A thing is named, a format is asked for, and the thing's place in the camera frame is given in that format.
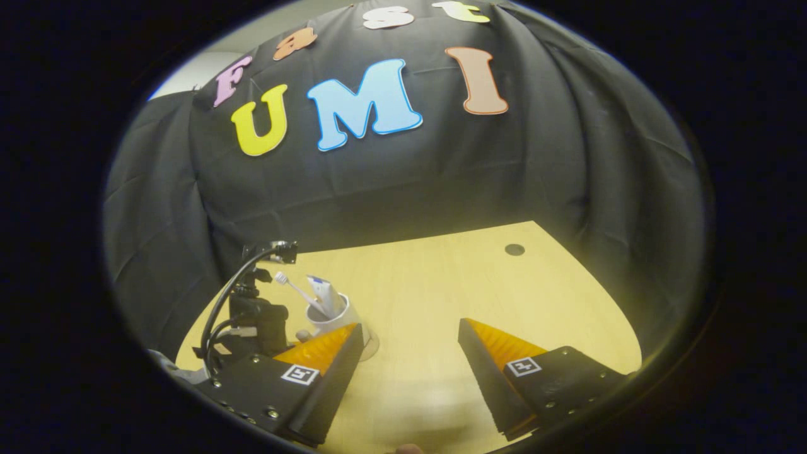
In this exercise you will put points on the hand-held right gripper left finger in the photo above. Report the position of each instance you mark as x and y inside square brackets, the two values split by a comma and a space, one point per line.
[340, 384]

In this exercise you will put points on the light wooden desktop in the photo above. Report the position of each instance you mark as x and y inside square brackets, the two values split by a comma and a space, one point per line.
[441, 296]

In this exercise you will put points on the white toothpaste tube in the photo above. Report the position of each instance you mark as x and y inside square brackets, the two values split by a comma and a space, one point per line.
[321, 293]

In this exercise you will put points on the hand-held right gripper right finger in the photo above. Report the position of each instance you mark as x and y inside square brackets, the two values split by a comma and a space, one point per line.
[485, 384]

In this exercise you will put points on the white toothbrush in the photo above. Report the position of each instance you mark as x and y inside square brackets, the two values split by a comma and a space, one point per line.
[296, 290]

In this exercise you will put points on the white cup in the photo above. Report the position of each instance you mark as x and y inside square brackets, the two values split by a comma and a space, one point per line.
[340, 318]

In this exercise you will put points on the dark round desk grommet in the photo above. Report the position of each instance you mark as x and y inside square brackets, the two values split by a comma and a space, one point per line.
[514, 249]

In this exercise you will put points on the round brown coaster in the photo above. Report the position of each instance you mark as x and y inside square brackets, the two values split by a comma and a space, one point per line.
[371, 345]

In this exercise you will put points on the black backdrop cloth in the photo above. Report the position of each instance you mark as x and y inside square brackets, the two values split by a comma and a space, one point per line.
[441, 176]

